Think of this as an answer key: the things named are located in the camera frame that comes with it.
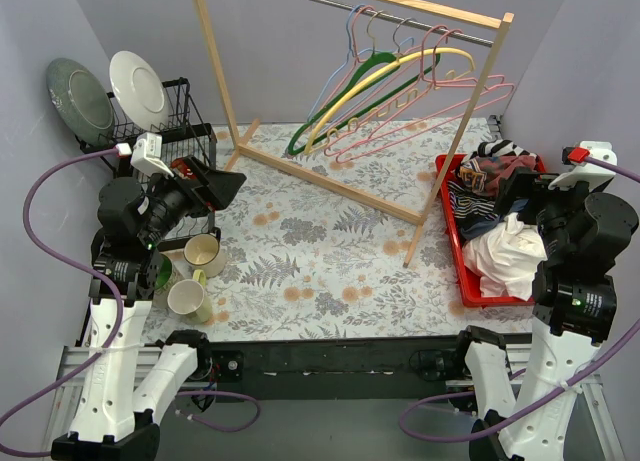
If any light blue wire hanger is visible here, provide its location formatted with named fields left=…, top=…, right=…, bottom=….
left=307, top=3, right=366, bottom=125

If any red tank top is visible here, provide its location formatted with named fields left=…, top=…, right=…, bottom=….
left=455, top=155, right=537, bottom=198

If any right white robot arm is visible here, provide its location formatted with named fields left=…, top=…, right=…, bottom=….
left=452, top=165, right=639, bottom=460

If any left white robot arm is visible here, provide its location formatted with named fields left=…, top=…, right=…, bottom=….
left=50, top=156, right=246, bottom=460

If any pink notched hanger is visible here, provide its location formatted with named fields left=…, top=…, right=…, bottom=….
left=313, top=26, right=475, bottom=156

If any yellow plastic hanger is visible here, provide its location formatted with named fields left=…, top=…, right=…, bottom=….
left=303, top=47, right=475, bottom=154

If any green velvet hanger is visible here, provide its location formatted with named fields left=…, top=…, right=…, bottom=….
left=287, top=50, right=442, bottom=156

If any red floral bowl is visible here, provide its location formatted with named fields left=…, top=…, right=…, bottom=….
left=170, top=158, right=194, bottom=179

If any wooden clothes rack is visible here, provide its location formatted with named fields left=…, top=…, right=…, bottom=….
left=192, top=0, right=514, bottom=266

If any black white striped garment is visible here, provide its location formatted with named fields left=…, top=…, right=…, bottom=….
left=447, top=140, right=539, bottom=241

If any cream enamel mug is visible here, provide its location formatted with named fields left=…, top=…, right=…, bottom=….
left=183, top=233, right=227, bottom=278

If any white cloth in bin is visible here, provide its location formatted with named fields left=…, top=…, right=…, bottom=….
left=462, top=213, right=547, bottom=301

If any green inside mug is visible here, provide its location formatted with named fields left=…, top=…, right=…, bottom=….
left=154, top=254, right=175, bottom=299

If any red plastic bin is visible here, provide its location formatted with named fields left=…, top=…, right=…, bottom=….
left=440, top=155, right=544, bottom=307

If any pale green mug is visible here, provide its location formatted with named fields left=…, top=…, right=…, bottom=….
left=167, top=269, right=213, bottom=325

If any white plate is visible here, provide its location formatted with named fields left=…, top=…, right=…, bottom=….
left=109, top=51, right=170, bottom=132

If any floral table mat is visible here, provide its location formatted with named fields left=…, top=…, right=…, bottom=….
left=143, top=121, right=531, bottom=343

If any grey green plate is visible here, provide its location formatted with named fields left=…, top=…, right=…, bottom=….
left=45, top=58, right=115, bottom=146

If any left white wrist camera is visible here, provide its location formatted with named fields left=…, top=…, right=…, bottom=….
left=115, top=132, right=167, bottom=176

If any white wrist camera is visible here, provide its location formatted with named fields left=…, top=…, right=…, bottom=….
left=549, top=141, right=617, bottom=191
left=115, top=132, right=167, bottom=176

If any black wire dish rack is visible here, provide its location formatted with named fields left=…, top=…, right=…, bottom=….
left=75, top=77, right=221, bottom=251

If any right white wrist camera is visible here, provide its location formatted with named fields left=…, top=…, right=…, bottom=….
left=549, top=141, right=617, bottom=191

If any pink wire hanger far right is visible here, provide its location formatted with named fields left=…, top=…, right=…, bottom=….
left=333, top=20, right=516, bottom=164

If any pink wire hanger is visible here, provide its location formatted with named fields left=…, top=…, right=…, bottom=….
left=333, top=20, right=516, bottom=164
left=296, top=5, right=441, bottom=135
left=332, top=25, right=508, bottom=152

